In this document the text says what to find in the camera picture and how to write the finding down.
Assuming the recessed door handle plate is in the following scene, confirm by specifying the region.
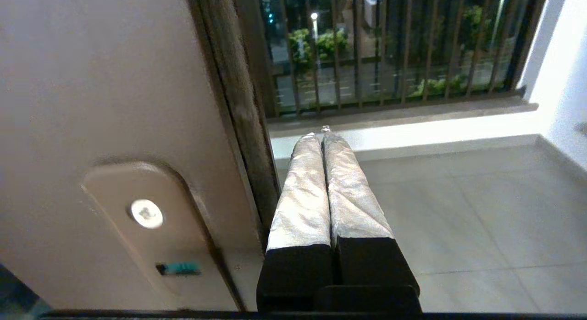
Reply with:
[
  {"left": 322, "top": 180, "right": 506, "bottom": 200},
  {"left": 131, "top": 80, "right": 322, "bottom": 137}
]
[{"left": 81, "top": 161, "right": 241, "bottom": 311}]

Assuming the brown framed sliding glass door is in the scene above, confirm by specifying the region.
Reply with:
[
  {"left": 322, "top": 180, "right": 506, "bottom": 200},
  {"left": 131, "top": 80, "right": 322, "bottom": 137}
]
[{"left": 0, "top": 0, "right": 281, "bottom": 311}]

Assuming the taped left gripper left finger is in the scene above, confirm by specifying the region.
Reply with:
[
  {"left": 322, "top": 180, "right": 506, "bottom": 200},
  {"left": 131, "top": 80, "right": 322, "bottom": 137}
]
[{"left": 257, "top": 133, "right": 334, "bottom": 311}]

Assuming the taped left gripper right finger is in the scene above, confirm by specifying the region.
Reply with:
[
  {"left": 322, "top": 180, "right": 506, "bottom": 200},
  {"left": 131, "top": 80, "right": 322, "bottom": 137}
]
[{"left": 313, "top": 131, "right": 421, "bottom": 312}]

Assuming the black metal balcony railing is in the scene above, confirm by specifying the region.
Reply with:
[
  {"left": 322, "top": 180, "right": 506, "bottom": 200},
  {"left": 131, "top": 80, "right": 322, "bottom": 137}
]
[{"left": 250, "top": 0, "right": 548, "bottom": 119}]

